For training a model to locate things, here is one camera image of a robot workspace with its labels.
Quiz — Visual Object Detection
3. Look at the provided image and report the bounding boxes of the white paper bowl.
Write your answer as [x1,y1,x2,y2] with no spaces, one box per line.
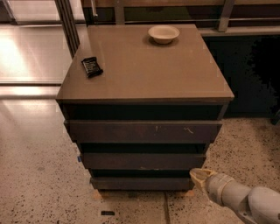
[148,25,180,45]

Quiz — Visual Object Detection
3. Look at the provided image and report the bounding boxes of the middle drawer front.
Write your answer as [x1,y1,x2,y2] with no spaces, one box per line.
[81,153,206,171]

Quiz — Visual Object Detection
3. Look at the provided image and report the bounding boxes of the brown drawer cabinet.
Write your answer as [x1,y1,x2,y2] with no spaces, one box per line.
[56,24,234,179]

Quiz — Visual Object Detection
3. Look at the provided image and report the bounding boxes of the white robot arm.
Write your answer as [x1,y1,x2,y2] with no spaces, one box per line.
[190,168,280,224]

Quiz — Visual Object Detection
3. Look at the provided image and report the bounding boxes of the metal railing frame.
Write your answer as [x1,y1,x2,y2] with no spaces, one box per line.
[54,0,280,55]

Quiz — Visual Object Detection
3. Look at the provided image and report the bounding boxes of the top drawer front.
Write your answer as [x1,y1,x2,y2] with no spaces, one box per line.
[65,120,221,144]

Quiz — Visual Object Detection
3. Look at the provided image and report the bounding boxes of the drawer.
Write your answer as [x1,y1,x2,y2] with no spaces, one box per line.
[65,120,221,144]
[90,177,193,191]
[81,153,206,171]

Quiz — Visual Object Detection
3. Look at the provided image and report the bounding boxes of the black floor tape mark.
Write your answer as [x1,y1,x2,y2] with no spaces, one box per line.
[101,211,115,216]

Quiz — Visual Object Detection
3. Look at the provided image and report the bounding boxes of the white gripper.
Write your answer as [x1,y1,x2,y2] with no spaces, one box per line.
[190,168,251,214]

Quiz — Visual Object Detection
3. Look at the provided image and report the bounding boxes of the black snack wrapper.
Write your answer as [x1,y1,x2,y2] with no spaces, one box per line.
[81,57,103,78]

